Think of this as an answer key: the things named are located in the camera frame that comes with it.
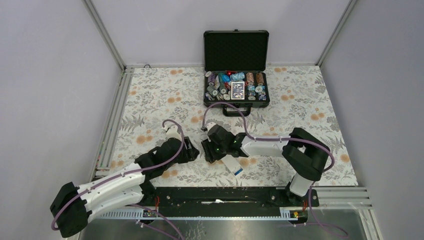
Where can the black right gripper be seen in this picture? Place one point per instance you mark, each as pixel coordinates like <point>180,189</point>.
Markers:
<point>210,155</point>

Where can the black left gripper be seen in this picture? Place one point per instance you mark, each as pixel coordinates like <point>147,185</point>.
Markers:
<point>190,153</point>

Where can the blue AAA battery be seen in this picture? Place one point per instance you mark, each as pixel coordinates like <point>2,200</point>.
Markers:
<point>238,171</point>

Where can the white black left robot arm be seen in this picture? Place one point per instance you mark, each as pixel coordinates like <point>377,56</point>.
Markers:
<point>76,206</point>

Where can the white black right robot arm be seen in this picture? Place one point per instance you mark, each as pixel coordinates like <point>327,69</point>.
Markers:
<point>304,153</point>

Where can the playing card deck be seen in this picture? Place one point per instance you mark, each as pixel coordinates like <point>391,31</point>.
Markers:
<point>237,91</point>

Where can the black poker chip case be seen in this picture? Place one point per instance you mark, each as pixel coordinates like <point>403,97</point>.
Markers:
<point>235,56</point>

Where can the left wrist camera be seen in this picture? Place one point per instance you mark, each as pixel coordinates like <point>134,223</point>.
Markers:
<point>173,132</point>

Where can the black mounting base rail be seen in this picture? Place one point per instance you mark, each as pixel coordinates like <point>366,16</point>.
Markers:
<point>267,196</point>

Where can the aluminium frame rail left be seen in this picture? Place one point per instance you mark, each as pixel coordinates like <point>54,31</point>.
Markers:
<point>104,154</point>

